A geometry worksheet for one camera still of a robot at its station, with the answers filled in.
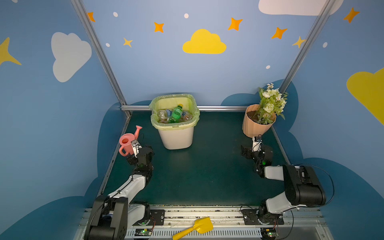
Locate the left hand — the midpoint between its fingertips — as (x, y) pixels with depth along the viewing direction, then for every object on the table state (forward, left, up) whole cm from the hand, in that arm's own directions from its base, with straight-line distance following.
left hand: (140, 148), depth 86 cm
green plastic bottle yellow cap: (+19, -20, +11) cm, 30 cm away
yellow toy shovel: (-36, -36, -11) cm, 53 cm away
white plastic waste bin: (+8, -21, -2) cm, 23 cm away
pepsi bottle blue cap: (+18, -12, +10) cm, 24 cm away
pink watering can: (+5, +11, -1) cm, 12 cm away
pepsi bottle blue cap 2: (+15, -27, +12) cm, 33 cm away
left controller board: (-39, -7, -13) cm, 42 cm away
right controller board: (-39, -68, -13) cm, 80 cm away
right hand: (+7, -68, -5) cm, 69 cm away
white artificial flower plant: (+21, -77, +18) cm, 82 cm away
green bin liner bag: (+26, -16, +14) cm, 34 cm away
